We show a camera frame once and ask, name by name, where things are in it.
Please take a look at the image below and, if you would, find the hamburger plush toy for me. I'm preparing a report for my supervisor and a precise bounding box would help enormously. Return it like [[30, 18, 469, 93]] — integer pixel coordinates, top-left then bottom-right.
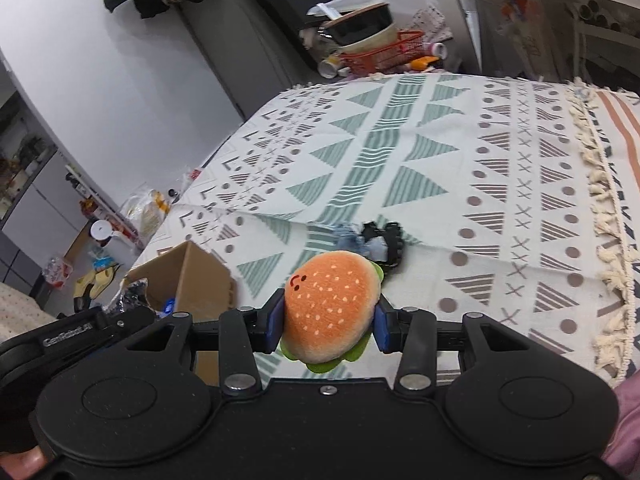
[[280, 250, 383, 374]]

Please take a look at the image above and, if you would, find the black fabric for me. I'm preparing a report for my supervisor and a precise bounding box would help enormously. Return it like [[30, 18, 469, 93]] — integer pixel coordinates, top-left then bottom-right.
[[102, 278, 150, 316]]

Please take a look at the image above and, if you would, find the brown cardboard box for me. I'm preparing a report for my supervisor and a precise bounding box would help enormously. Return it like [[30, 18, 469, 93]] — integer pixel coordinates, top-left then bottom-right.
[[121, 238, 237, 386]]

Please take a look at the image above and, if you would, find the blue tissue pack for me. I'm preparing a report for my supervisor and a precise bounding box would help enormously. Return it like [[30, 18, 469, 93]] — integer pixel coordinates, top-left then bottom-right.
[[158, 298, 176, 318]]

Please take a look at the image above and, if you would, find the blue denim fabric patch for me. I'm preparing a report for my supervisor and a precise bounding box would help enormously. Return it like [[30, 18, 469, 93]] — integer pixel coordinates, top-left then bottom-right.
[[333, 221, 405, 272]]

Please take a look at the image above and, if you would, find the yellow white snack bag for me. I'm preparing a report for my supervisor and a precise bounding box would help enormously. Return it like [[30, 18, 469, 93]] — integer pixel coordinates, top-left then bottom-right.
[[120, 185, 170, 244]]

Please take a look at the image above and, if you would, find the white kettle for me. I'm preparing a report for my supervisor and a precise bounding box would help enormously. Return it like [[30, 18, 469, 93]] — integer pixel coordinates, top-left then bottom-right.
[[90, 220, 113, 247]]

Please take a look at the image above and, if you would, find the white red plastic bag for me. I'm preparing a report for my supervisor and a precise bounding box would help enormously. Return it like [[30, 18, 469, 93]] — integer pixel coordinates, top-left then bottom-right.
[[181, 168, 202, 192]]

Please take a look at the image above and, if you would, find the patterned white green blanket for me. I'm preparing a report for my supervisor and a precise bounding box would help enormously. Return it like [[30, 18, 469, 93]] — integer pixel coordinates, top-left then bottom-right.
[[141, 73, 639, 385]]

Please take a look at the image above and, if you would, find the red plastic basket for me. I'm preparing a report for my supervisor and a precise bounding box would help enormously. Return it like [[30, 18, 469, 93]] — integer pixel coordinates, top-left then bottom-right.
[[340, 30, 425, 76]]

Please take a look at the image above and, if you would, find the dark cabinet door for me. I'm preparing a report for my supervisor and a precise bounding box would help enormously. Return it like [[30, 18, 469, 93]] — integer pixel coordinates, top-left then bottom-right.
[[181, 0, 328, 118]]

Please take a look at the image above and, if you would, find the black and cream bowl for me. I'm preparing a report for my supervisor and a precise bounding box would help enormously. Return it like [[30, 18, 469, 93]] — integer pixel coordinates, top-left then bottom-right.
[[323, 2, 398, 54]]

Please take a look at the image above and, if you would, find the white desk with shelves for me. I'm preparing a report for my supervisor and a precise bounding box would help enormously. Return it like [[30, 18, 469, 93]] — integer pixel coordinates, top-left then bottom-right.
[[436, 0, 639, 91]]

